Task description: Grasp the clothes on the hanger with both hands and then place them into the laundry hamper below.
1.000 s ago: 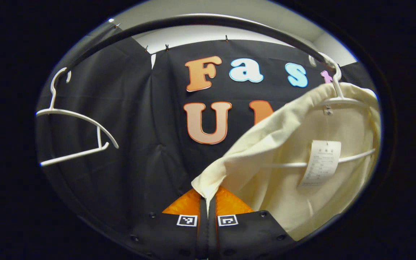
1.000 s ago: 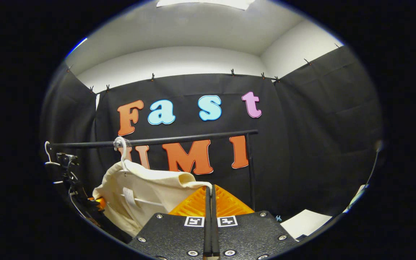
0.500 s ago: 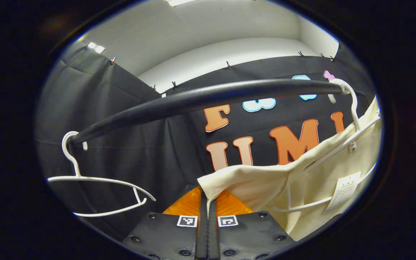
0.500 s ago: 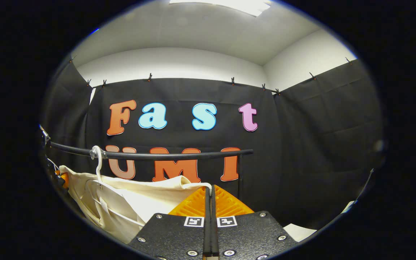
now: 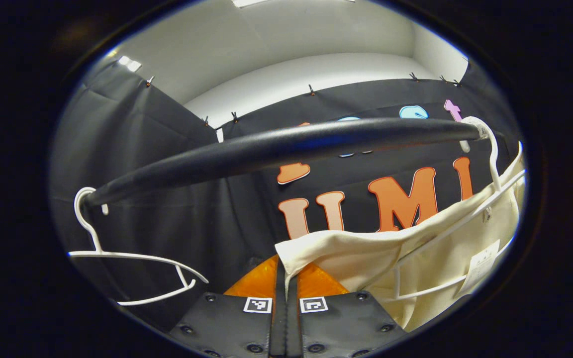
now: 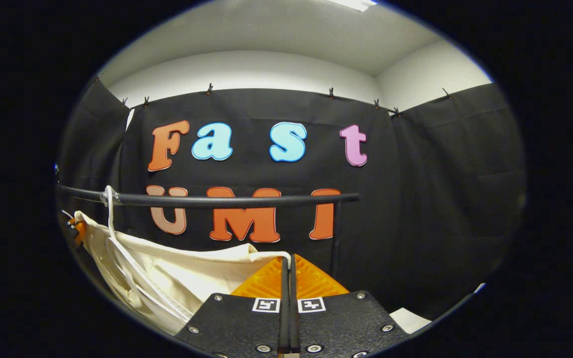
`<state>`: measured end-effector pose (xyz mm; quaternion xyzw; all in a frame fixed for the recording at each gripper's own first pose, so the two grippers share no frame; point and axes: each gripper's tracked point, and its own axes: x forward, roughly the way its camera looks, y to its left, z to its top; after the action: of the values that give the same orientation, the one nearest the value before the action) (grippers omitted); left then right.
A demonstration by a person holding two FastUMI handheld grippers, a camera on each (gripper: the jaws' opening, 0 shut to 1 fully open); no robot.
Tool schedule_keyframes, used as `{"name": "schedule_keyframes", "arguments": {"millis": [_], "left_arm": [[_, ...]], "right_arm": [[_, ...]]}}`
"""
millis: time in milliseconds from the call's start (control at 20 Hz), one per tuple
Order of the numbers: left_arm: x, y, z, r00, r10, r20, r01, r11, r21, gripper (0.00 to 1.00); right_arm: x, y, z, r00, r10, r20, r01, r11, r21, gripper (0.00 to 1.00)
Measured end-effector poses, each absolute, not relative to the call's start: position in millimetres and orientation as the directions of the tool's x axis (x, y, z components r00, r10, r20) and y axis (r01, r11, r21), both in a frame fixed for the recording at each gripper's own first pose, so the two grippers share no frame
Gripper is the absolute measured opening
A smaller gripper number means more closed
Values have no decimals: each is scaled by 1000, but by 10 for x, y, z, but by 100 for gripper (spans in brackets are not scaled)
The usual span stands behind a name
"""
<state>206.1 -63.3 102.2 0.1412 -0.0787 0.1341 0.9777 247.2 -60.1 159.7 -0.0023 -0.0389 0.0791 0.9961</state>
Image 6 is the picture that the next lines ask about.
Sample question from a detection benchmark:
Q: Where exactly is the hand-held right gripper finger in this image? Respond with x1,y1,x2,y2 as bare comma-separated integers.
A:
175,255,291,357
290,254,411,358

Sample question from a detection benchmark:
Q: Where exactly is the cream shirt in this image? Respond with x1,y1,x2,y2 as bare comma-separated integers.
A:
74,211,292,336

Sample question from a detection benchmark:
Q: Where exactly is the white plastic hanger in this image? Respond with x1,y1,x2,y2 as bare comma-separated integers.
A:
101,185,195,324

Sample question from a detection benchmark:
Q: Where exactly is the black clothes rack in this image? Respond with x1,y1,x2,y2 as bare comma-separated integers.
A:
57,183,360,279

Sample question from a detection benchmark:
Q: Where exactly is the black backdrop cloth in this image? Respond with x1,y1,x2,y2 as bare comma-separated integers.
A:
55,77,526,321

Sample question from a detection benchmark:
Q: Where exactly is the row of black cloth clips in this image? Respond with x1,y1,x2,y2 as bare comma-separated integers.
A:
95,77,451,117

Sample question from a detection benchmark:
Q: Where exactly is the ceiling light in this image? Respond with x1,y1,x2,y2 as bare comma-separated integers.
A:
326,0,378,11

